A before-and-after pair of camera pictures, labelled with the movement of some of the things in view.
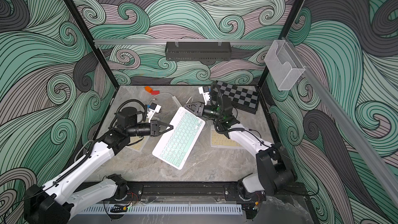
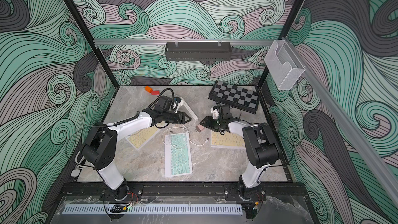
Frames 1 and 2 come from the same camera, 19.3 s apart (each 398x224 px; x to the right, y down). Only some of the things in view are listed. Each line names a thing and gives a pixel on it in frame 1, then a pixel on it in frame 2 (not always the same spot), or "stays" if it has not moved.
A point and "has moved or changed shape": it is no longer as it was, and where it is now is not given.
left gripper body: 143,130 → 171,117
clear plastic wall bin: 282,65 stays
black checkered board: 245,98 stays
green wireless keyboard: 175,144 has moved or changed shape
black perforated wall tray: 198,51 stays
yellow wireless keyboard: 218,139 stays
